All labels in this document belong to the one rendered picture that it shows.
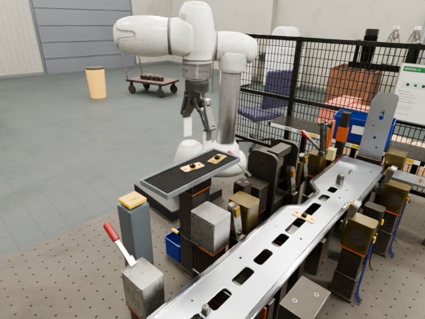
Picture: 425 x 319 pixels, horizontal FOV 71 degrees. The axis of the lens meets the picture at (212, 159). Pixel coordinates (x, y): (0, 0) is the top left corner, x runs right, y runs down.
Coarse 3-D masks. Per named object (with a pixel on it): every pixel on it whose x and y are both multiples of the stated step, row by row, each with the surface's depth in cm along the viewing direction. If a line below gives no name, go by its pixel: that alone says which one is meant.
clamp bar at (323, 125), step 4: (320, 124) 141; (324, 124) 140; (328, 124) 139; (332, 124) 139; (320, 128) 141; (324, 128) 140; (320, 132) 142; (324, 132) 141; (320, 136) 143; (324, 136) 144; (320, 140) 143; (324, 140) 145; (320, 144) 144; (324, 144) 145; (320, 148) 144; (324, 148) 146
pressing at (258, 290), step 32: (352, 160) 154; (320, 192) 124; (352, 192) 125; (288, 224) 104; (320, 224) 105; (224, 256) 89; (256, 256) 90; (288, 256) 90; (192, 288) 79; (224, 288) 79; (256, 288) 79
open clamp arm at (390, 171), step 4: (388, 168) 122; (392, 168) 121; (396, 168) 120; (388, 172) 122; (392, 172) 121; (388, 176) 122; (384, 180) 124; (388, 180) 123; (380, 184) 125; (376, 188) 128; (380, 188) 126; (376, 192) 128; (380, 192) 126
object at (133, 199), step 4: (132, 192) 91; (136, 192) 91; (124, 196) 89; (128, 196) 89; (132, 196) 89; (136, 196) 89; (140, 196) 89; (120, 200) 87; (124, 200) 87; (128, 200) 87; (132, 200) 87; (136, 200) 87; (140, 200) 87; (144, 200) 88; (124, 204) 87; (128, 204) 85; (132, 204) 85; (136, 204) 86
